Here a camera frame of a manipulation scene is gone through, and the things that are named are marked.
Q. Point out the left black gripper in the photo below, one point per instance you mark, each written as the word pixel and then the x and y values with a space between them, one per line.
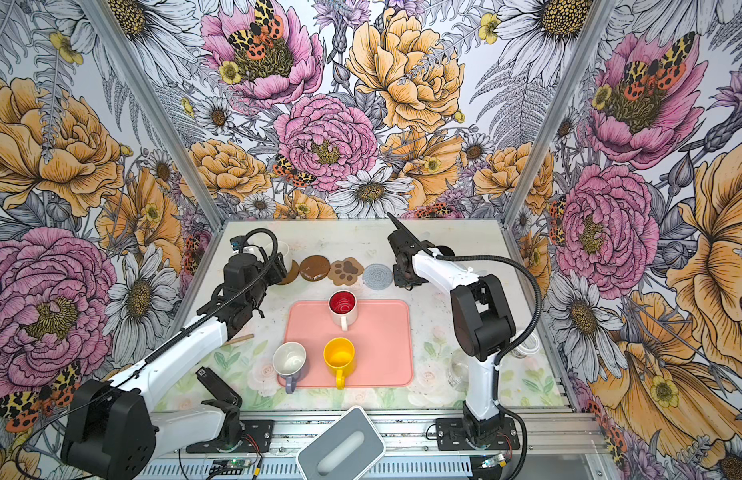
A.
pixel 274 268

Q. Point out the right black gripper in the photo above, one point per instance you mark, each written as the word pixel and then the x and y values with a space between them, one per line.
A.
pixel 400 281

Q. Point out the grey blue round coaster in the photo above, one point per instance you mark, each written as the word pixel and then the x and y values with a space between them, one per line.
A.
pixel 377 276

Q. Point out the matte brown round coaster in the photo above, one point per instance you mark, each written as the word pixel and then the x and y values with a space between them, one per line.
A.
pixel 292 274

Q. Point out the brown paw print coaster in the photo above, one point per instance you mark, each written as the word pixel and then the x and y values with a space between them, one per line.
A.
pixel 345 272

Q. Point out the glossy brown round coaster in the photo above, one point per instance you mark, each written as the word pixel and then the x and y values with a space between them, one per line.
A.
pixel 314 268

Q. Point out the white mug red inside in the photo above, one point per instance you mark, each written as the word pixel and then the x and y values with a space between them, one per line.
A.
pixel 344 309

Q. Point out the black mug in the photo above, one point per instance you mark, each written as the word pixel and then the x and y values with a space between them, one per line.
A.
pixel 445 251

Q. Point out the white mug off tray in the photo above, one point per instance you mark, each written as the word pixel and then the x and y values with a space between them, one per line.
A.
pixel 280 249

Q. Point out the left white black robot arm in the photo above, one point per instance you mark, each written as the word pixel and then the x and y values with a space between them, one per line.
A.
pixel 167 366

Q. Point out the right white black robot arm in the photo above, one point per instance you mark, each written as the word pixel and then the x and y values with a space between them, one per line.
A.
pixel 483 323

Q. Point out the clear glass cup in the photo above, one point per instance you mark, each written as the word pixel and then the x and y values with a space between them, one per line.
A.
pixel 458 371

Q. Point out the small wooden mallet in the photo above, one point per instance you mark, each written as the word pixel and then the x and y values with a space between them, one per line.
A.
pixel 240 339

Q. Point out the pink rectangular tray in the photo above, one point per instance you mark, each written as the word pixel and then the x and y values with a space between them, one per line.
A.
pixel 374 352

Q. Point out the black rectangular remote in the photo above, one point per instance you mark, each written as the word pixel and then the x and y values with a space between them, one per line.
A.
pixel 217 387

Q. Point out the yellow mug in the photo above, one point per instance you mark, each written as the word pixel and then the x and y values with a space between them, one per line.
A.
pixel 339 356

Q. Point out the green circuit board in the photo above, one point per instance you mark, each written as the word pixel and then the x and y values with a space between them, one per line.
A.
pixel 228 466

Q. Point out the white mug purple handle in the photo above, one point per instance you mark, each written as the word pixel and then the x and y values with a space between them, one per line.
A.
pixel 291 363

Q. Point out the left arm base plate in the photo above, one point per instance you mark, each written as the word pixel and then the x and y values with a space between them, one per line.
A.
pixel 248 436

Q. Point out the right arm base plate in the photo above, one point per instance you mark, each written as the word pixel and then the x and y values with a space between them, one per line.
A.
pixel 452 436

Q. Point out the aluminium front rail frame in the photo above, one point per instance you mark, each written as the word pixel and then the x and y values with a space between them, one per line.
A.
pixel 410 433

